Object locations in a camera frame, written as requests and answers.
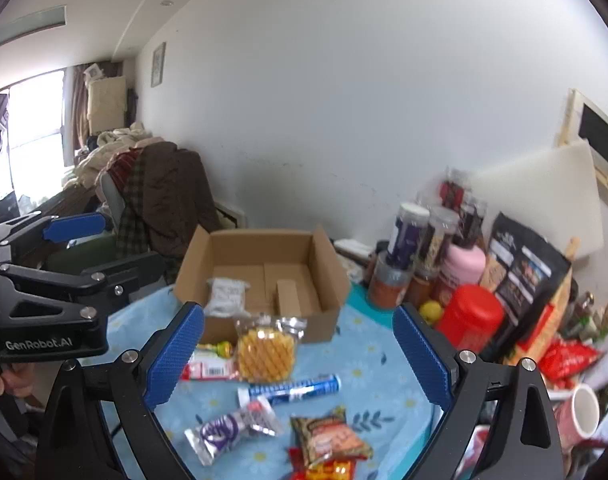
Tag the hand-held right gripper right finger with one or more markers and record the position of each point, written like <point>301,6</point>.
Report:
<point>424,360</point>

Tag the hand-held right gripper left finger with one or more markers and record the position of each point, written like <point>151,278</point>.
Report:
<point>174,355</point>

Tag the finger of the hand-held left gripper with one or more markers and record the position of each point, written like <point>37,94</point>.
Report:
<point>76,226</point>
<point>134,272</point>

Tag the red white packet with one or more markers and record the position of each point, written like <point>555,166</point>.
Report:
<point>211,370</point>

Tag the green yellow lollipop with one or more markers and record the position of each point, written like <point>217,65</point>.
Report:
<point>223,348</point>

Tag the white snack packet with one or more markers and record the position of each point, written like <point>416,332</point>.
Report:
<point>226,297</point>

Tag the clear waffle packet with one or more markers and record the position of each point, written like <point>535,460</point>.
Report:
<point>264,355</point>

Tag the purple silver snack packet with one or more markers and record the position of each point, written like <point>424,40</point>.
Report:
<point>224,430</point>

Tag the brown cardboard box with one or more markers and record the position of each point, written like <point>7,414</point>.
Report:
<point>324,305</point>

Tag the orange snack packet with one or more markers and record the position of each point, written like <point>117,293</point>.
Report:
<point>329,437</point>

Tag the blue white tube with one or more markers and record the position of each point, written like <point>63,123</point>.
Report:
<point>294,389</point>

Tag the red yellow snack packet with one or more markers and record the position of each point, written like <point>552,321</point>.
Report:
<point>324,471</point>

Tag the person's left hand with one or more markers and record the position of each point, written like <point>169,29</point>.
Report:
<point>14,377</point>

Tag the dark sofa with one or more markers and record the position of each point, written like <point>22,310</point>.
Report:
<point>79,255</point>

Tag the yellow pear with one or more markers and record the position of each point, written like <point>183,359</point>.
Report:
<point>430,311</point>

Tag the checked cloth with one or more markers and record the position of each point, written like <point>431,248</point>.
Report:
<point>131,215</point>

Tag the red plastic canister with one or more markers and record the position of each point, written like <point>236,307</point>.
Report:
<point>469,320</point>

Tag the blue floral tablecloth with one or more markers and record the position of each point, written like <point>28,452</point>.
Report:
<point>364,370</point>

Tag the small jar brown contents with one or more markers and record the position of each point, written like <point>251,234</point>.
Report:
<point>421,287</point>

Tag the wide jar orange contents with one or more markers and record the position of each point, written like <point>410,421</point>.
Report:
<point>389,285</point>

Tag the pile of beige clothes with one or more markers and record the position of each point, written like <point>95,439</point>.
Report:
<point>111,147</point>

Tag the brown jacket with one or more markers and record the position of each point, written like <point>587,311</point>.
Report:
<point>176,195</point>

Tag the pink bottle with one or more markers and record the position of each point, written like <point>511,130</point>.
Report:
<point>464,267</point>

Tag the orange patterned packet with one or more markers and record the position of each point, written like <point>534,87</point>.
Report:
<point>534,340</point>

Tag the window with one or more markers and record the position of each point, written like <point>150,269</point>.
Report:
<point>34,120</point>

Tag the brown curtain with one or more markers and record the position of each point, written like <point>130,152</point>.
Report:
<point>76,110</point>

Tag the clear jar of nuts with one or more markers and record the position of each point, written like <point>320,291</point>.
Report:
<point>436,240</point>

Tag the clear jar purple label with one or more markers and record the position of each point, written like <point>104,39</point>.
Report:
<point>404,237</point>

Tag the beige storage box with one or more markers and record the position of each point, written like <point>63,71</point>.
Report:
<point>106,105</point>

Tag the white flat box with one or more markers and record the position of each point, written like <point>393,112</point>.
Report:
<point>354,250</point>

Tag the black stand-up pouch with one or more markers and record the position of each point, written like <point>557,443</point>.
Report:
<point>526,275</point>

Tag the red crinkled packet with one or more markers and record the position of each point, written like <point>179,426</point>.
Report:
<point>569,360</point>

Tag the clear jar dark label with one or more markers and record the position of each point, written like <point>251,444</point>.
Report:
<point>471,222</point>

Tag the pink white mug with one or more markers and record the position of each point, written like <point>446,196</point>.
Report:
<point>581,410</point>

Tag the clear jar red label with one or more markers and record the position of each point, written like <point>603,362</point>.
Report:
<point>454,190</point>

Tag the white foam board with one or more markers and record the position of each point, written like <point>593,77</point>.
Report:
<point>544,185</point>

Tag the framed blackboard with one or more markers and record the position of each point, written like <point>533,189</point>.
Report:
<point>601,132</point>

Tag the framed wall picture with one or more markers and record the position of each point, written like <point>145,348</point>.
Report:
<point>158,64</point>

